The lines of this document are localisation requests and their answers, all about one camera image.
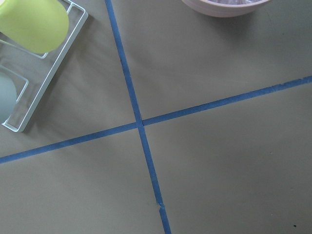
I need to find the pink bowl with ice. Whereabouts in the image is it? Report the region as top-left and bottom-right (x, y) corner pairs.
(182, 0), (270, 18)

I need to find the yellow-green cup on rack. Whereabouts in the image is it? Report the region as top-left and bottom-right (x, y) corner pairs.
(0, 0), (69, 54)

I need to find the grey cup on rack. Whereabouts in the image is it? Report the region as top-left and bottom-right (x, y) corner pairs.
(0, 72), (17, 124)

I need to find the white wire rack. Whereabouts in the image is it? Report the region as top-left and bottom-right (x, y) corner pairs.
(0, 0), (88, 132)

